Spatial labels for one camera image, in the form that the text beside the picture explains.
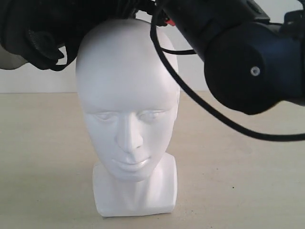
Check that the black helmet with visor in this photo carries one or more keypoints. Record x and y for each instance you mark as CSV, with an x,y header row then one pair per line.
x,y
47,33

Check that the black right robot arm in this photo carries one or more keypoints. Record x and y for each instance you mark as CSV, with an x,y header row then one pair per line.
x,y
250,63

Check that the white mannequin head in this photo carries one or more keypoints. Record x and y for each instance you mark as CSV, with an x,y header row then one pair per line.
x,y
130,104

